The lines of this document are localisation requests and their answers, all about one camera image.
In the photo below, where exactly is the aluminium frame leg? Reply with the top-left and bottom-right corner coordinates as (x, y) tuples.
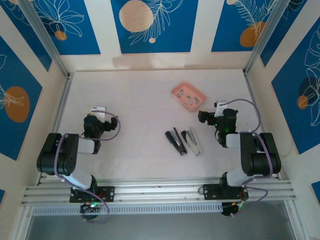
(12, 206), (35, 240)
(283, 199), (310, 240)

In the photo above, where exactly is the black stapler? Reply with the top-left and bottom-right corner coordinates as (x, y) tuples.
(164, 126), (188, 156)

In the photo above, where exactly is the black electronics board with LED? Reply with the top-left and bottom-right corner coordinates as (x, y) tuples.
(221, 201), (245, 217)
(79, 202), (101, 214)

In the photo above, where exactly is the grey slotted cable duct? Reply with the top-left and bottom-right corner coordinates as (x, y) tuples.
(31, 202), (224, 216)

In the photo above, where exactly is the white base stapler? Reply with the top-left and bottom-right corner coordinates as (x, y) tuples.
(180, 126), (203, 156)

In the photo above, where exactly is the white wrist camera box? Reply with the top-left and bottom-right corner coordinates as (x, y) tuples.
(90, 106), (108, 122)
(214, 99), (228, 117)

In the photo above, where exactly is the pink plastic tray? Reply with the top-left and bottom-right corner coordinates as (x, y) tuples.
(170, 81), (207, 113)

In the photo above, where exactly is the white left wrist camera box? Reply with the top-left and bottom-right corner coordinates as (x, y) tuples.
(90, 106), (108, 122)

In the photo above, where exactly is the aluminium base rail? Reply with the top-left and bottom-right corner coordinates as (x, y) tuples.
(21, 177), (298, 208)

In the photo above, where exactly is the aluminium corner post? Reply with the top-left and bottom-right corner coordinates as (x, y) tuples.
(243, 0), (288, 76)
(17, 0), (71, 79)

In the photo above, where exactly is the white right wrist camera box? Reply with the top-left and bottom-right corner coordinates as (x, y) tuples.
(214, 99), (228, 117)

